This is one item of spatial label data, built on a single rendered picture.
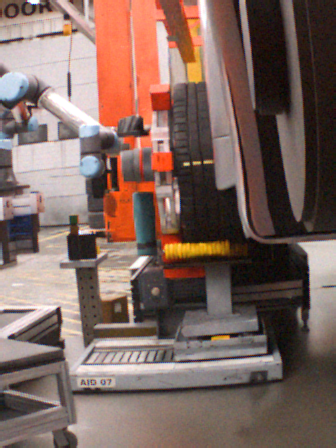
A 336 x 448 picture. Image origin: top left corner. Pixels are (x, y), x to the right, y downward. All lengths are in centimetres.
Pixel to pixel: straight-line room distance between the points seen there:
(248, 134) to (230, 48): 8
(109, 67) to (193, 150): 96
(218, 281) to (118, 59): 118
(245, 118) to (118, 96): 326
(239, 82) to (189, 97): 257
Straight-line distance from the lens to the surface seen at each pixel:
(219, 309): 348
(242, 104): 71
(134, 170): 344
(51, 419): 241
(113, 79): 397
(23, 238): 387
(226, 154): 258
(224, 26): 71
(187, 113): 323
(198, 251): 335
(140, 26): 597
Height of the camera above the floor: 80
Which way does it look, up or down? 3 degrees down
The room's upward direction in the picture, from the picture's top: 4 degrees counter-clockwise
